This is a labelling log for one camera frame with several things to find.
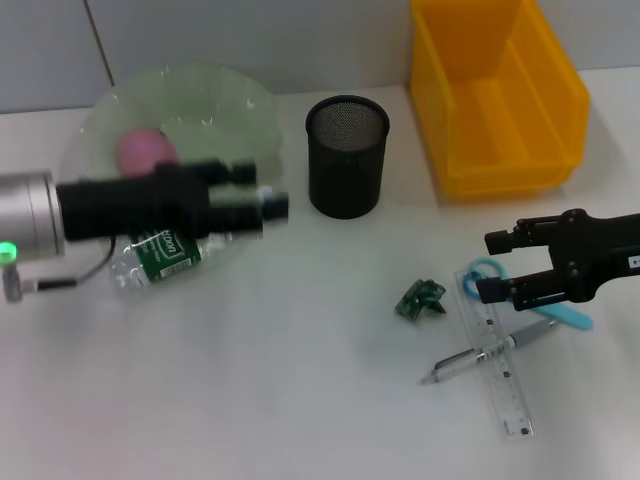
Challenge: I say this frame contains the black mesh pen holder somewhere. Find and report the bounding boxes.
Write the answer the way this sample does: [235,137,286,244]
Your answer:
[305,94,391,220]

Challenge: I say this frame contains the green plastic wrapper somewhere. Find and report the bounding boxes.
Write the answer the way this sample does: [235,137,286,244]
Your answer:
[394,278,448,322]

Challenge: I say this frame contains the clear green-label water bottle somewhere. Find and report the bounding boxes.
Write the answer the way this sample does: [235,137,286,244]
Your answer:
[110,185,276,302]

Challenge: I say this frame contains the pink toy peach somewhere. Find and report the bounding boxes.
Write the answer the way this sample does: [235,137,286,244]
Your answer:
[115,128,180,177]

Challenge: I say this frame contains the grey clear pen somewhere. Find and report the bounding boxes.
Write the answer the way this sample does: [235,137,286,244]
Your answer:
[418,318,562,387]

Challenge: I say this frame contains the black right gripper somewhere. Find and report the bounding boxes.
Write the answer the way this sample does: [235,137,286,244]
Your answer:
[474,208,640,313]

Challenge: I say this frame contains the clear plastic ruler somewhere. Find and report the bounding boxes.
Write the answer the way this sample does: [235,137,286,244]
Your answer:
[453,269,536,443]

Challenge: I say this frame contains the yellow plastic bin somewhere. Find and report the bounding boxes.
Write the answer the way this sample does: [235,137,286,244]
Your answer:
[410,0,592,202]

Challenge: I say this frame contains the pale green glass fruit plate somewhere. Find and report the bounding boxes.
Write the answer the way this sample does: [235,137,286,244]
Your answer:
[80,61,282,242]

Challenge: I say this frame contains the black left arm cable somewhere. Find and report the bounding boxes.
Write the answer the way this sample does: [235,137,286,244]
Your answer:
[3,233,117,304]

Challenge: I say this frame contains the blue scissors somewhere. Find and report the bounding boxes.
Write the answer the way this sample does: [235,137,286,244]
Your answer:
[462,256,595,332]

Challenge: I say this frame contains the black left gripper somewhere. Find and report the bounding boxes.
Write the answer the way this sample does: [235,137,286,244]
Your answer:
[56,157,291,245]

